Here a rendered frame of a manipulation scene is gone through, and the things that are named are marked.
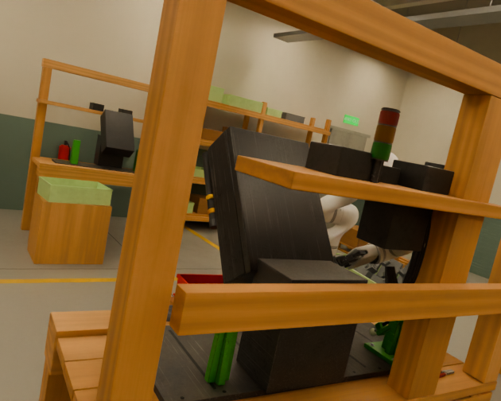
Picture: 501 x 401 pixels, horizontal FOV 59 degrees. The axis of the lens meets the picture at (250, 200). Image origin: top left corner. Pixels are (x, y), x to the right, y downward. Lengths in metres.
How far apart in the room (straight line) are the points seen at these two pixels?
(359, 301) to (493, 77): 0.75
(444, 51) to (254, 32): 6.78
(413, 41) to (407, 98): 9.36
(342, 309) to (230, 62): 6.77
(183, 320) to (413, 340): 0.88
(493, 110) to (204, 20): 0.94
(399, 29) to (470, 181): 0.54
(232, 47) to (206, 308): 6.98
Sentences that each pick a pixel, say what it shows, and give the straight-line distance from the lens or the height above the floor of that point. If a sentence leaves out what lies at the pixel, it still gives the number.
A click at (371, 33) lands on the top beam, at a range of 1.11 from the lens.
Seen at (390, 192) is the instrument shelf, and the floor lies 1.53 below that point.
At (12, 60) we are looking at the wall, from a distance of 6.65.
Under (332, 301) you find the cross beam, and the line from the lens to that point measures 1.11.
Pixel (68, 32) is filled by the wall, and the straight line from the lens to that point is 6.79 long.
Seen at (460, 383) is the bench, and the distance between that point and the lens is 1.90.
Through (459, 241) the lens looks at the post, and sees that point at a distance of 1.52.
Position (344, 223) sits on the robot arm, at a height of 1.26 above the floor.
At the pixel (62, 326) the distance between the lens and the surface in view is 1.56.
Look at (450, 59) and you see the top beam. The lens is 1.33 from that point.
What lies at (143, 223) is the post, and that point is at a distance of 0.86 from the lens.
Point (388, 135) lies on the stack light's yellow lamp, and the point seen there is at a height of 1.67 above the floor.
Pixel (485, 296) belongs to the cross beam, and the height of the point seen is 1.25.
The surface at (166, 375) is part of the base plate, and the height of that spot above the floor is 0.90.
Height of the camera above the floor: 1.59
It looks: 8 degrees down
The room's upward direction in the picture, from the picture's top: 12 degrees clockwise
